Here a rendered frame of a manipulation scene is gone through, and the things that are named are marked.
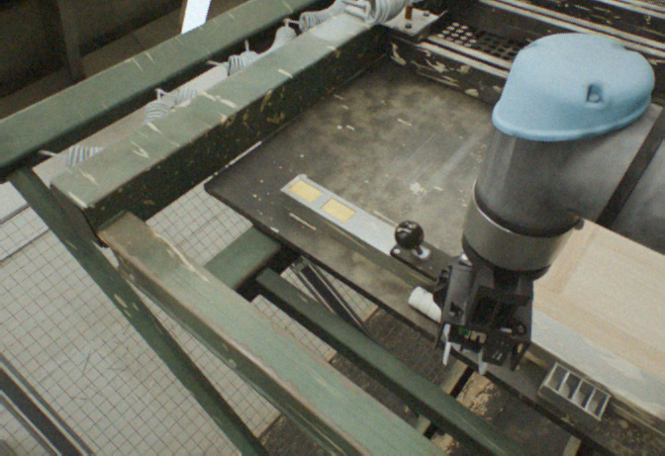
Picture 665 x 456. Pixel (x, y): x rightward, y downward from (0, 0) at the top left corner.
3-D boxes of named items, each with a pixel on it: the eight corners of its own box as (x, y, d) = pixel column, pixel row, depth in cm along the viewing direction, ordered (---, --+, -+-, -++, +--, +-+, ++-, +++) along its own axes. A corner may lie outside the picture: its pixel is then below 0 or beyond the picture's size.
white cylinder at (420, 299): (406, 307, 71) (454, 337, 68) (409, 296, 69) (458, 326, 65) (417, 293, 72) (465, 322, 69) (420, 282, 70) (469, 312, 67)
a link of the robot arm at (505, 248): (478, 154, 38) (589, 176, 36) (466, 196, 41) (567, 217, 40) (466, 224, 33) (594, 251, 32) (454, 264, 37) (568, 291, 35)
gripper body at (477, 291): (428, 352, 44) (452, 275, 36) (442, 278, 50) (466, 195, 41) (515, 376, 43) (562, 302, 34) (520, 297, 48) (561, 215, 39)
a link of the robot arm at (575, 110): (655, 123, 23) (487, 63, 26) (570, 264, 31) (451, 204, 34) (694, 53, 27) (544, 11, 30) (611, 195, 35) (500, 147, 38)
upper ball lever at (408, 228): (426, 272, 71) (411, 251, 59) (404, 259, 73) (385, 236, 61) (439, 250, 72) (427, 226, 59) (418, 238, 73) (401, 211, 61)
